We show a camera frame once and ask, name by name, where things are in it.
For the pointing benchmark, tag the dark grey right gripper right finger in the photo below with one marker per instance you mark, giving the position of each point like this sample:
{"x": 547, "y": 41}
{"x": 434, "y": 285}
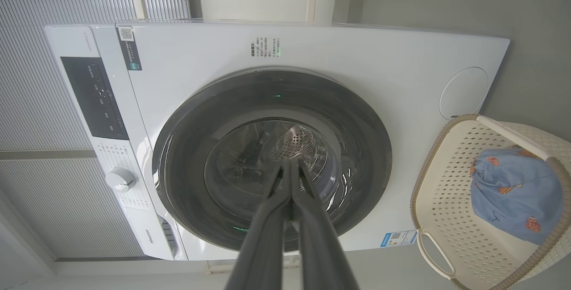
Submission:
{"x": 319, "y": 245}

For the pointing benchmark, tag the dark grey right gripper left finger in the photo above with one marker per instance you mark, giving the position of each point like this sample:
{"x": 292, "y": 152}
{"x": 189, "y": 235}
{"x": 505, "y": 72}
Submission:
{"x": 267, "y": 236}

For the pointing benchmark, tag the washing machine door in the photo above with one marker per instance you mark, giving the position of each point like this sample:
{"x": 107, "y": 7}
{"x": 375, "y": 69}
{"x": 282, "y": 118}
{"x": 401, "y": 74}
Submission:
{"x": 187, "y": 147}

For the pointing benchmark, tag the blue patterned garment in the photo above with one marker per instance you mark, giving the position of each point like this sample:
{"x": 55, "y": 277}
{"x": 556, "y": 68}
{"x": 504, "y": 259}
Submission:
{"x": 513, "y": 200}

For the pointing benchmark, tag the stainless steel washing machine drum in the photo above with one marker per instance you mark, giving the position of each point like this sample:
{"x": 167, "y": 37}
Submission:
{"x": 294, "y": 140}

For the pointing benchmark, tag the white washing machine control knob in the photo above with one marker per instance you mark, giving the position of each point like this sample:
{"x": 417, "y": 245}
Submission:
{"x": 120, "y": 179}

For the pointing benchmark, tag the white front-load washing machine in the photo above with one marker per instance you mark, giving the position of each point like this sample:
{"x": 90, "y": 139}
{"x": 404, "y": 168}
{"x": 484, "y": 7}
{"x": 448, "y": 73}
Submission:
{"x": 357, "y": 58}

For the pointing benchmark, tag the black washing machine display panel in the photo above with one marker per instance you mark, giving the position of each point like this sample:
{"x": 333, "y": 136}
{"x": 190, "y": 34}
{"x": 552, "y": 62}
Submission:
{"x": 96, "y": 98}

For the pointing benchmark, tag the blue energy label sticker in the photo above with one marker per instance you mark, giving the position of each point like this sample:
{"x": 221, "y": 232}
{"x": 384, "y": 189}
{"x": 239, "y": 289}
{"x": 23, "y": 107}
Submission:
{"x": 398, "y": 238}

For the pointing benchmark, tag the cream plastic laundry basket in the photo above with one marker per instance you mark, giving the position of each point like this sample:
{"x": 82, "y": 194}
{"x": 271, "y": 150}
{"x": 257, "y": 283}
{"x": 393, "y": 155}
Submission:
{"x": 446, "y": 192}

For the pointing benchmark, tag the round white filter cover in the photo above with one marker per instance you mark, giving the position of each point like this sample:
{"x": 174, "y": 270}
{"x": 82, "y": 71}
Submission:
{"x": 464, "y": 93}

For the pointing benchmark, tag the dark QR code sticker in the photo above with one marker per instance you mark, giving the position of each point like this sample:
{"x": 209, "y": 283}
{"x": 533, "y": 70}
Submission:
{"x": 129, "y": 49}

